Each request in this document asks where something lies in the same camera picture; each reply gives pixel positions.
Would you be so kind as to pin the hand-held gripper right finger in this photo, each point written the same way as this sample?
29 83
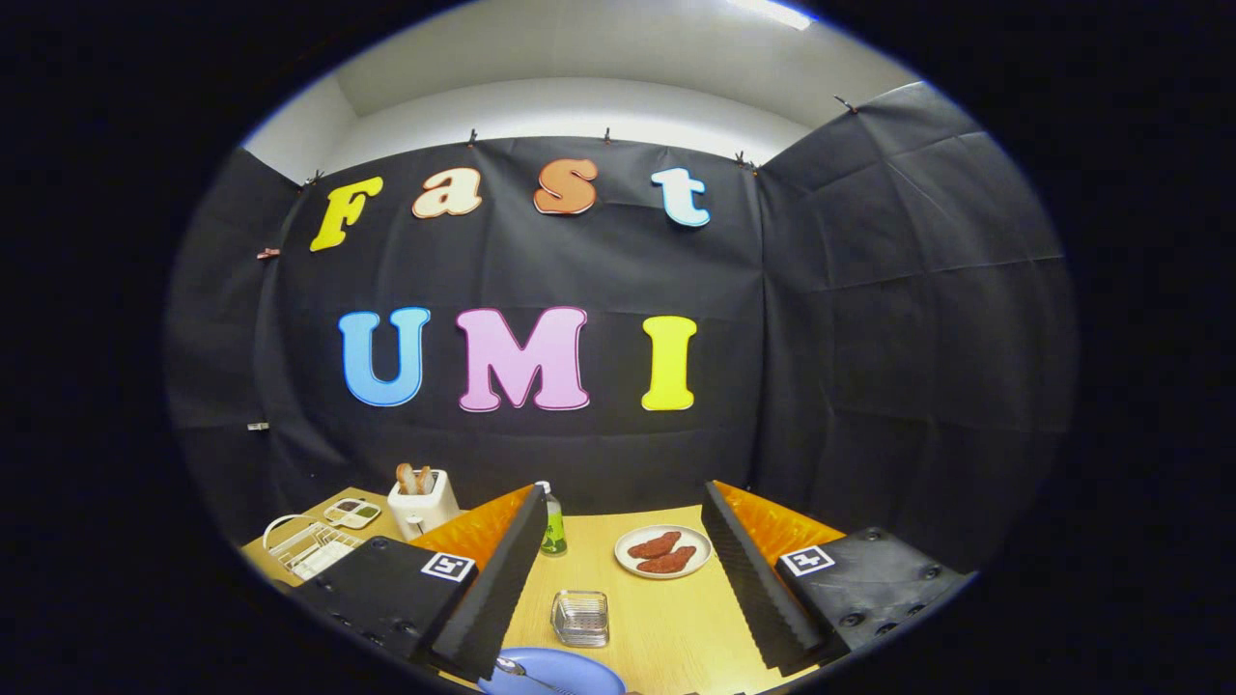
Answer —
758 589

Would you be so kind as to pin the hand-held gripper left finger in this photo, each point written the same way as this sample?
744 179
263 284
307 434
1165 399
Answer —
492 589

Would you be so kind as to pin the metal spoon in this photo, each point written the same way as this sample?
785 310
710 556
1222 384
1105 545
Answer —
512 666

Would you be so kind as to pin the blue plate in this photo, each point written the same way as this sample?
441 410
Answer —
579 671

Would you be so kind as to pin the white plate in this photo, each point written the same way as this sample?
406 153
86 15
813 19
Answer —
695 541

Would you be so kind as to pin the green tea bottle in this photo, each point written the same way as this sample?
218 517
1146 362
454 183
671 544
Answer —
554 531

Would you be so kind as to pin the red meat piece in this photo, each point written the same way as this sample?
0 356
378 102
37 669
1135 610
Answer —
668 561
655 545

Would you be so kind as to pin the white toaster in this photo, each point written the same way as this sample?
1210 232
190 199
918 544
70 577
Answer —
425 512

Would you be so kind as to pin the toast slice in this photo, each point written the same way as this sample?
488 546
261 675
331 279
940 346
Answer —
406 480
425 480

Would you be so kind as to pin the white divided seasoning tray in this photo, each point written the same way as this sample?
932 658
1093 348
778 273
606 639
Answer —
352 513

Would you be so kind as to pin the black backdrop cloth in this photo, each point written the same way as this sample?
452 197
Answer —
850 338

